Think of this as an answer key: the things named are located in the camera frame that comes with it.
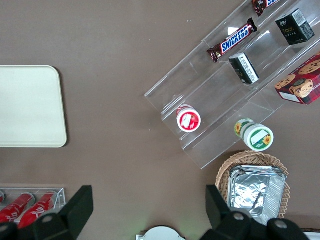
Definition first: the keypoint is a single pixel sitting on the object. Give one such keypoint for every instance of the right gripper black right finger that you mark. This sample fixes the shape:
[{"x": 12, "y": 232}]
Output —
[{"x": 225, "y": 225}]

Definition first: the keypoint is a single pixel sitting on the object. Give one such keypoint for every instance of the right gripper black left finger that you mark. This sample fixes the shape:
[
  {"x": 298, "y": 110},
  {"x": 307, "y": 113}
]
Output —
[{"x": 75, "y": 212}]

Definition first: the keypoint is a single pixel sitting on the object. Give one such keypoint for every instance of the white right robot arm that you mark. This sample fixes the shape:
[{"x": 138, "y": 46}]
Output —
[{"x": 160, "y": 233}]

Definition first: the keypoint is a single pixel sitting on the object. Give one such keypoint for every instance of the light wicker basket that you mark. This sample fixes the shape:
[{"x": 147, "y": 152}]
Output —
[{"x": 225, "y": 170}]

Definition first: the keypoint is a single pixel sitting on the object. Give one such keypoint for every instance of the cream plastic tray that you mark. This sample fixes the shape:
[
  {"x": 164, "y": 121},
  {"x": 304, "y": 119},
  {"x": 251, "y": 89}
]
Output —
[{"x": 30, "y": 107}]

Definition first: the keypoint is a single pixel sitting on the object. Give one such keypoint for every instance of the clear acrylic bottle rack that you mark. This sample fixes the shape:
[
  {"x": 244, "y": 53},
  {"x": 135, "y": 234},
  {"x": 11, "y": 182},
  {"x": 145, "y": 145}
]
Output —
[{"x": 61, "y": 197}]

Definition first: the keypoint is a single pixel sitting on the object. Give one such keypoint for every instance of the red cola bottle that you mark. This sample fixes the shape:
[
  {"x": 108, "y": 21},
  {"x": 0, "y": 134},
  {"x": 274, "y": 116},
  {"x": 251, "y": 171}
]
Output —
[
  {"x": 37, "y": 210},
  {"x": 15, "y": 207}
]

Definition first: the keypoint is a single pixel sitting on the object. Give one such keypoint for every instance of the aluminium foil container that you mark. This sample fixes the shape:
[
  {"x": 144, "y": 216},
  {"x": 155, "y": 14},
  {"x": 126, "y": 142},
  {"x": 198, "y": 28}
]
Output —
[{"x": 252, "y": 195}]

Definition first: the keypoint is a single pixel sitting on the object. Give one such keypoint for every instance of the green lid yogurt cup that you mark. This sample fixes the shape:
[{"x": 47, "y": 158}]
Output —
[{"x": 257, "y": 137}]

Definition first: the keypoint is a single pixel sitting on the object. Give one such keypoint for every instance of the red lid yogurt cup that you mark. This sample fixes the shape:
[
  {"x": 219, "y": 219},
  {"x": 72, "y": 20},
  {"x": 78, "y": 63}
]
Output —
[{"x": 188, "y": 121}]

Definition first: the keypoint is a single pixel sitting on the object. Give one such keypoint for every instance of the clear acrylic stepped shelf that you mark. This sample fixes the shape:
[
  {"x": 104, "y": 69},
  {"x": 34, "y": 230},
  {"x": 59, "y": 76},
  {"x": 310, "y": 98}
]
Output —
[{"x": 220, "y": 100}]

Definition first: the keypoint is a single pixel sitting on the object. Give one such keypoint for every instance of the small black carton box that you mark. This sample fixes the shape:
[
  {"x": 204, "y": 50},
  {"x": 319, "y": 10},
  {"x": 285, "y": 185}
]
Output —
[
  {"x": 295, "y": 27},
  {"x": 243, "y": 67}
]

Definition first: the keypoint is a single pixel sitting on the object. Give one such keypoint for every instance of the red plaid cookie box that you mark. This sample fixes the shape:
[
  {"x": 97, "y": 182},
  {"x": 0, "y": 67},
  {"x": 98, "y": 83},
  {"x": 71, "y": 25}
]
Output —
[{"x": 302, "y": 85}]

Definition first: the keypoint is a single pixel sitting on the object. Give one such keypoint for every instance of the snickers chocolate bar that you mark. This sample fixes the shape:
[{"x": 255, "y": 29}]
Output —
[
  {"x": 262, "y": 5},
  {"x": 233, "y": 40}
]

